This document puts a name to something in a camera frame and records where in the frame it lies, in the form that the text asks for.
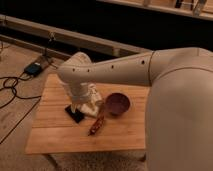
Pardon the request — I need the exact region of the white crumpled cloth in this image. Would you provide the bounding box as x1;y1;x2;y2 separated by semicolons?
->
77;84;103;117

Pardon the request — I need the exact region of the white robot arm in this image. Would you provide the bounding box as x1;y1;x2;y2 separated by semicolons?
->
58;48;213;171

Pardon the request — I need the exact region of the dark red ceramic bowl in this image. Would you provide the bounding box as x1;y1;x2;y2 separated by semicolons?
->
105;93;130;116

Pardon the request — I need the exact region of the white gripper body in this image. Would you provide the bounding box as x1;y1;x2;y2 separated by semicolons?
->
69;83;91;103

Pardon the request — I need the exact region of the black power adapter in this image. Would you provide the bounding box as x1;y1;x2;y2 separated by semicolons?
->
24;63;42;77

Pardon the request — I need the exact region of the black floor cable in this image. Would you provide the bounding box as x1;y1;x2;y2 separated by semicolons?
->
0;74;43;145

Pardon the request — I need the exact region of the long metal rail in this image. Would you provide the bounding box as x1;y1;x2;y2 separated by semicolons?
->
0;14;149;57

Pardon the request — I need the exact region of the black flat device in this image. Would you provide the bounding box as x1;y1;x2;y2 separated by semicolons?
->
65;105;84;123

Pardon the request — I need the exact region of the wooden board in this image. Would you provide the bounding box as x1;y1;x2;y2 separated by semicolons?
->
26;74;149;154

